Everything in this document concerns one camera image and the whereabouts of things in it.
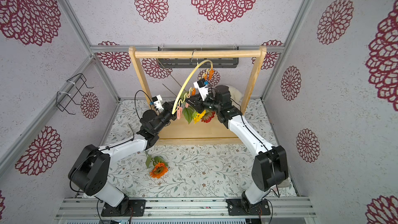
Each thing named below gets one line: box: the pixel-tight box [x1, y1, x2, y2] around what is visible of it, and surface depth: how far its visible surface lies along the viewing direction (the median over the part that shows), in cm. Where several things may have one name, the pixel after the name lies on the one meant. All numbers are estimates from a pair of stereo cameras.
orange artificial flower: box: [144, 149, 169, 179], surface depth 85 cm
